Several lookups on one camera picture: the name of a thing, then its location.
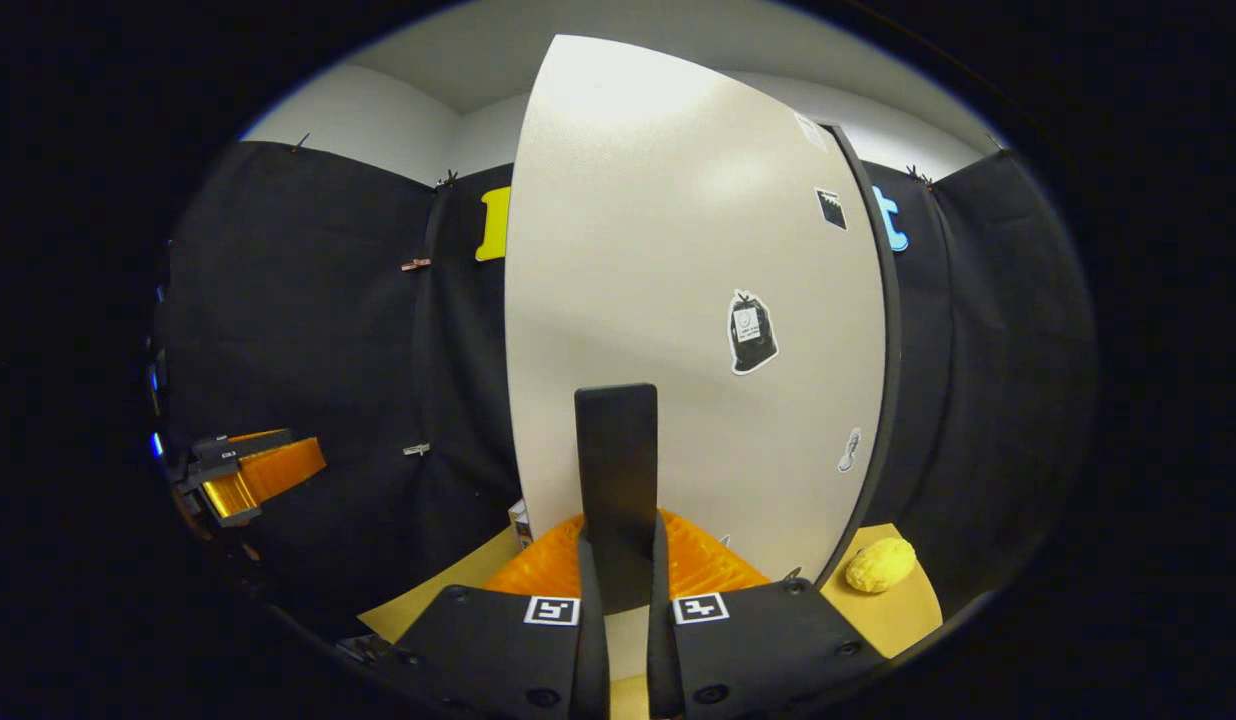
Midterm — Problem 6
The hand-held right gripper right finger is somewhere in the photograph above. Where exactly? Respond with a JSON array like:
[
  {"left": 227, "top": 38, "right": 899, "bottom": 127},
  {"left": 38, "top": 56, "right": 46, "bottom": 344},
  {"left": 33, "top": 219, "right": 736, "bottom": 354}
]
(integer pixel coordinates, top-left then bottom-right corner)
[{"left": 646, "top": 510, "right": 884, "bottom": 720}]

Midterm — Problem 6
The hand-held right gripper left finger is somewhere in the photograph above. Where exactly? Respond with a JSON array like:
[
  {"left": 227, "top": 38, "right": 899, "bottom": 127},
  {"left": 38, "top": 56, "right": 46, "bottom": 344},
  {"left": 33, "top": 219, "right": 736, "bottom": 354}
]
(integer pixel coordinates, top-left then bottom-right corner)
[{"left": 388, "top": 513, "right": 611, "bottom": 720}]

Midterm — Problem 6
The black backdrop cloth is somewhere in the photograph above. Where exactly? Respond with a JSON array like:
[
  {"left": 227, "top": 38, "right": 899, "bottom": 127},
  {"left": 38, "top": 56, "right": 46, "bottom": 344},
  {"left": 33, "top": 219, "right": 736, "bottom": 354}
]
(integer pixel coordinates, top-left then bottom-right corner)
[{"left": 153, "top": 140, "right": 1097, "bottom": 641}]

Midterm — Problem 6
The yellow lumpy toy fruit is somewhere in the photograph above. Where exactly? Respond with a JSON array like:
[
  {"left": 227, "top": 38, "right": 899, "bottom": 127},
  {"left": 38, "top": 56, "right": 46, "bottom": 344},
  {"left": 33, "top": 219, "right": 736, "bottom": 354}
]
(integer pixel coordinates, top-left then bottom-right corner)
[{"left": 845, "top": 537, "right": 919, "bottom": 594}]

